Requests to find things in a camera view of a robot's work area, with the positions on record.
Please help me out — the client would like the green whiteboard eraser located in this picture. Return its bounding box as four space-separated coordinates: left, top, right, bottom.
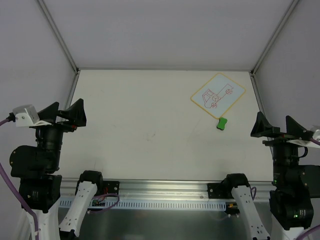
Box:
216 117 228 131

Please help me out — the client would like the yellow framed small whiteboard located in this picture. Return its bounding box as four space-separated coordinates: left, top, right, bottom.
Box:
190 72 246 119

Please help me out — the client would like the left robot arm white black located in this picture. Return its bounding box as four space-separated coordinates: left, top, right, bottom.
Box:
9 98 104 240

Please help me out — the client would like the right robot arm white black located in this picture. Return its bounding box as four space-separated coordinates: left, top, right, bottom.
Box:
212 111 320 240

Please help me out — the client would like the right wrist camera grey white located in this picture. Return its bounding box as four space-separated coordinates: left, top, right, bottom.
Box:
289 125 320 149

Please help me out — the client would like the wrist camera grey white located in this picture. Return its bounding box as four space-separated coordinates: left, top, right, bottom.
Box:
289 125 320 149
12 104 53 128

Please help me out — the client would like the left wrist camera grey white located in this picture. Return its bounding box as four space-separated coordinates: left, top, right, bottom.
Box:
12 104 53 128

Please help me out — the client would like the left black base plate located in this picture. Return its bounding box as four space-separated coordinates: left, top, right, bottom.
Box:
101 180 120 195

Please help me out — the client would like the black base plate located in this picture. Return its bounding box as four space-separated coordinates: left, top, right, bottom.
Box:
101 180 120 195
206 182 233 200

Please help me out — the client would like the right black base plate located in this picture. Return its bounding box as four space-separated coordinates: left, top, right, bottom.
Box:
206 182 233 200

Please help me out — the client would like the white slotted cable duct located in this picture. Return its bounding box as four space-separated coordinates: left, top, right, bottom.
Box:
59 197 227 212

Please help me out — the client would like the left aluminium frame post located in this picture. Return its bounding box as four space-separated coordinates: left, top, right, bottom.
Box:
37 0 81 73

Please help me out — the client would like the aluminium frame post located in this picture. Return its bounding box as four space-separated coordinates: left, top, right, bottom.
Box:
37 0 81 73
250 0 301 75

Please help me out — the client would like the aluminium mounting rail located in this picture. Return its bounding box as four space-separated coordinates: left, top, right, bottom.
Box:
60 178 276 202

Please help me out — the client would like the right aluminium frame post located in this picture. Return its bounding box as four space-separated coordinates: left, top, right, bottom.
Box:
250 0 301 75

